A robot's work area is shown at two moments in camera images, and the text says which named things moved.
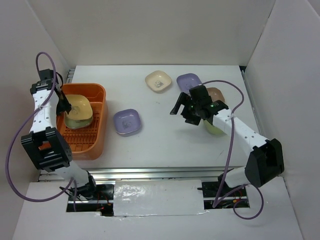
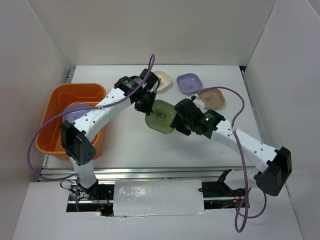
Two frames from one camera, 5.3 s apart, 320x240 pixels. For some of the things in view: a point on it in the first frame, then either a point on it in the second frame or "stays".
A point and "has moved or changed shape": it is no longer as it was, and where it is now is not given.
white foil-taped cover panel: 135,198 stays
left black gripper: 65,107 → 147,109
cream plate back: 158,81 stays
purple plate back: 186,81 stays
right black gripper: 183,99 → 176,123
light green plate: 212,129 has moved or changed shape
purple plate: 126,121 → 72,115
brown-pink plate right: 215,94 stays
